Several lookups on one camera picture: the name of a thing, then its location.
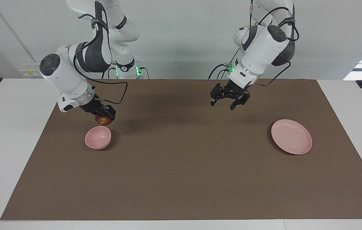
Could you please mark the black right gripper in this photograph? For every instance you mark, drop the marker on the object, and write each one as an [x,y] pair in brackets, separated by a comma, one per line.
[93,104]

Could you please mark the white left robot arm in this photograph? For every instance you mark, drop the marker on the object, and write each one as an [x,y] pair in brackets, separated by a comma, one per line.
[264,41]

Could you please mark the white wall socket strip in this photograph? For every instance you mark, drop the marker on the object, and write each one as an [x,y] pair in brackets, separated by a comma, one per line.
[29,72]

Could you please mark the pink plate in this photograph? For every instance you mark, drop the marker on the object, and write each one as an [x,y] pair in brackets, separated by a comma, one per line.
[291,136]

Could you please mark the dark red apple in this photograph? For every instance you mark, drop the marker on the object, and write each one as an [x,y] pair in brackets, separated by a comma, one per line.
[103,120]

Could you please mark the brown table mat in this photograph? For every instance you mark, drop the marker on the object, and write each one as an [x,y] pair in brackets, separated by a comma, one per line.
[184,166]

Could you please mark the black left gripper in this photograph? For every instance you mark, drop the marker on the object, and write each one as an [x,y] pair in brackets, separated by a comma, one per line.
[235,90]

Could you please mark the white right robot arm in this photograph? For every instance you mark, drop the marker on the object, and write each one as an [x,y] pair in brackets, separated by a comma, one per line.
[63,73]

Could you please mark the pink bowl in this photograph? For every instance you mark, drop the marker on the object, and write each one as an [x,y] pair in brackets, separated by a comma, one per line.
[98,138]

